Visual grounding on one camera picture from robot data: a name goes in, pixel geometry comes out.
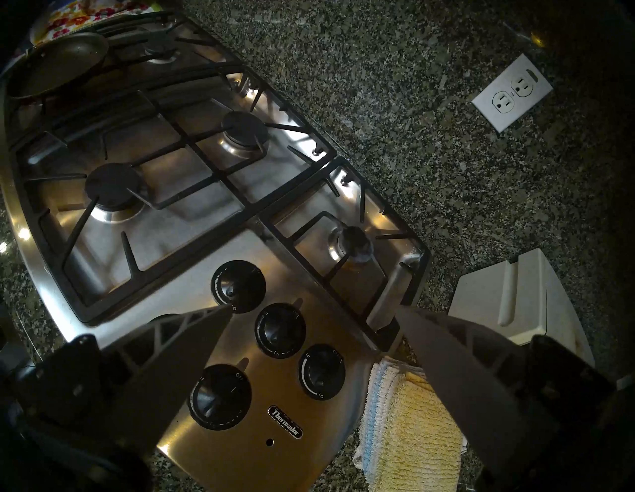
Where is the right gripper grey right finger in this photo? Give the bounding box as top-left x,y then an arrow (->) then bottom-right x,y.
397,307 -> 613,477

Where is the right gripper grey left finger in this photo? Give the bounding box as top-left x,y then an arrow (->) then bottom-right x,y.
30,307 -> 234,452

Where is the black stove knob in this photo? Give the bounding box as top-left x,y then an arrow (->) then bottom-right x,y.
144,311 -> 184,328
254,303 -> 307,359
189,365 -> 253,430
298,344 -> 347,400
211,259 -> 267,314

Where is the yellow folded towel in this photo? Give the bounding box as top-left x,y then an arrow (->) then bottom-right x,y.
370,372 -> 467,492

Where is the white toaster oven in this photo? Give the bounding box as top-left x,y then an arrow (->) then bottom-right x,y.
448,248 -> 596,368

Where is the blue striped folded towel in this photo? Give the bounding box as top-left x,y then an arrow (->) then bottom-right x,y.
353,358 -> 397,472

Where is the stainless steel gas cooktop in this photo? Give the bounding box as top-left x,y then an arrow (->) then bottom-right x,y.
0,10 -> 432,492

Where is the black cast iron grate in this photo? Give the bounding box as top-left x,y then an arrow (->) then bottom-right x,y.
0,12 -> 234,107
10,67 -> 340,325
255,156 -> 432,355

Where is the red nonstick frying pan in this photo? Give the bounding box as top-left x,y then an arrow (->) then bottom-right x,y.
2,32 -> 111,102

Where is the floral kitchen towel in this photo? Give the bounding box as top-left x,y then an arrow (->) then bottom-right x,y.
27,0 -> 164,48

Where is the white wall outlet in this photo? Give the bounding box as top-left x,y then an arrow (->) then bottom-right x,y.
471,54 -> 554,133

